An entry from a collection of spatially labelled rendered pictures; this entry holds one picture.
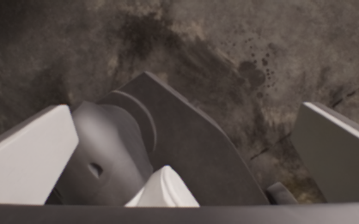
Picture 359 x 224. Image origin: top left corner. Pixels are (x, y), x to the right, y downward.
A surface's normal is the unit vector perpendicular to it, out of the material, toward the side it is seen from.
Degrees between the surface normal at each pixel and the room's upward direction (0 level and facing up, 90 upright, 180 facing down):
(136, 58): 0
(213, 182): 0
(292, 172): 0
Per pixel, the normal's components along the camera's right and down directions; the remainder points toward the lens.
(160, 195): -0.47, -0.63
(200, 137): -0.03, 0.15
